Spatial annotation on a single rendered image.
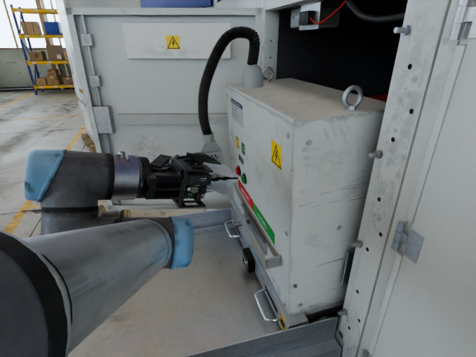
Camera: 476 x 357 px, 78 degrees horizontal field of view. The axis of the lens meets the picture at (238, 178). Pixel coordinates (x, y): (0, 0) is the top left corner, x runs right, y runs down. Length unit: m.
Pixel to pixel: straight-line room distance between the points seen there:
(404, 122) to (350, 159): 0.12
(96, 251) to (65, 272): 0.04
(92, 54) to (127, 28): 0.17
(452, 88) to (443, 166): 0.09
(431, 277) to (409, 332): 0.12
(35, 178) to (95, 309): 0.29
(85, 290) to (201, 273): 0.79
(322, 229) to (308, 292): 0.17
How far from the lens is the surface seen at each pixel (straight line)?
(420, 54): 0.51
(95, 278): 0.21
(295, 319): 0.77
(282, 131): 0.55
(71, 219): 0.47
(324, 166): 0.56
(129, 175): 0.48
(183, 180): 0.50
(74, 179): 0.47
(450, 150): 0.45
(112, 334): 0.88
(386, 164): 0.55
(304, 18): 0.83
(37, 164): 0.47
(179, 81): 1.12
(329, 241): 0.67
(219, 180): 0.60
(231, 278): 0.95
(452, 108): 0.44
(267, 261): 0.69
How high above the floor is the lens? 1.48
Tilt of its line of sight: 25 degrees down
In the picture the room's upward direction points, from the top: straight up
